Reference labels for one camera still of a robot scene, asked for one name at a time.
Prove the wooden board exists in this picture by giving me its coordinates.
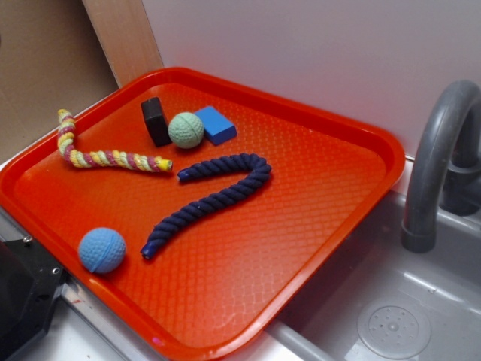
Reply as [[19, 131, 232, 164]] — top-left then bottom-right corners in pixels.
[[83, 0, 164, 87]]

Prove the black box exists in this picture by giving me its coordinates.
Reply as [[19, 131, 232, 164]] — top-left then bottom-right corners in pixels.
[[141, 97, 172, 147]]

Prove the light blue textured ball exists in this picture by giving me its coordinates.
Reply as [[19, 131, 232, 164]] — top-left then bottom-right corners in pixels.
[[78, 228, 126, 274]]

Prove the multicolour twisted rope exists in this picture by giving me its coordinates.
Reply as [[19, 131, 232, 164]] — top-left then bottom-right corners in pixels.
[[56, 108, 174, 174]]

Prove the grey toy faucet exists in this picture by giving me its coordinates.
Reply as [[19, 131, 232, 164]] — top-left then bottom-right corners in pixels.
[[401, 80, 480, 253]]

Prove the grey plastic sink basin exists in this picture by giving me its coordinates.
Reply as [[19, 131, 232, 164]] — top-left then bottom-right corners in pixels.
[[268, 192, 480, 360]]

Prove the red plastic tray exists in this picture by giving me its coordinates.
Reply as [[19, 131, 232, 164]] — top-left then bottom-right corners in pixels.
[[1, 68, 404, 360]]

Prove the navy blue twisted rope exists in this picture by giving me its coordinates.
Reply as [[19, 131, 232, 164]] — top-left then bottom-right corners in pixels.
[[140, 153, 273, 261]]

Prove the blue block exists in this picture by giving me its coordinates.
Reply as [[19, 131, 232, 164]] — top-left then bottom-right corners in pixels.
[[194, 106, 237, 146]]

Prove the green textured ball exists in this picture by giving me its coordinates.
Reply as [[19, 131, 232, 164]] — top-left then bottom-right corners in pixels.
[[168, 112, 204, 149]]

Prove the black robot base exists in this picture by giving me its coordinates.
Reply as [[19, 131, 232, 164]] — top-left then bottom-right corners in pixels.
[[1, 236, 67, 360]]

